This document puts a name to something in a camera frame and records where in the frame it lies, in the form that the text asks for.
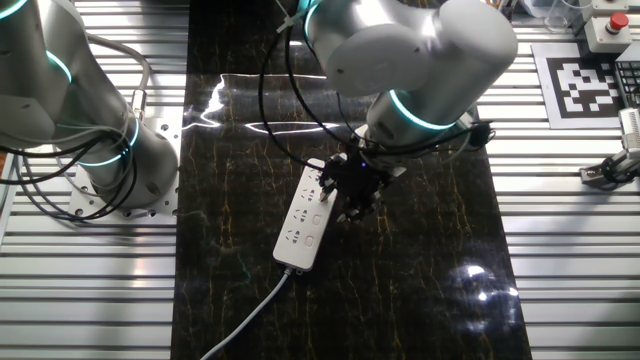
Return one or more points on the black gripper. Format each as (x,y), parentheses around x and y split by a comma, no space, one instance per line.
(360,177)

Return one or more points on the white power strip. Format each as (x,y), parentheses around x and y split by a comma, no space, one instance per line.
(300,235)

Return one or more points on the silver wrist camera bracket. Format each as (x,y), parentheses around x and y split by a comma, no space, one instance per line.
(464,121)

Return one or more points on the black white marker sheet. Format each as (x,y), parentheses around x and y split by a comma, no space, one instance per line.
(580,85)

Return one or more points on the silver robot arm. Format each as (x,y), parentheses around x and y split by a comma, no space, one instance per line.
(415,50)

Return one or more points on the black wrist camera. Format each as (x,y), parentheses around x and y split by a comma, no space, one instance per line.
(481,134)

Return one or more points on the black marble pattern mat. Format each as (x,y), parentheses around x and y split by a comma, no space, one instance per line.
(400,300)

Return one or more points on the grey emergency stop box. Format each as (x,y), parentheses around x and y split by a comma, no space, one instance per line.
(607,32)

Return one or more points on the black keyboard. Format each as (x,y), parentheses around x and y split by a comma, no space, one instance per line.
(629,80)

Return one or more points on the small metal foot bracket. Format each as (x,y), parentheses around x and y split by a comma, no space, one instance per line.
(591,177)

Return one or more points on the small grey camera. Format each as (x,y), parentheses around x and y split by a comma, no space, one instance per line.
(631,127)

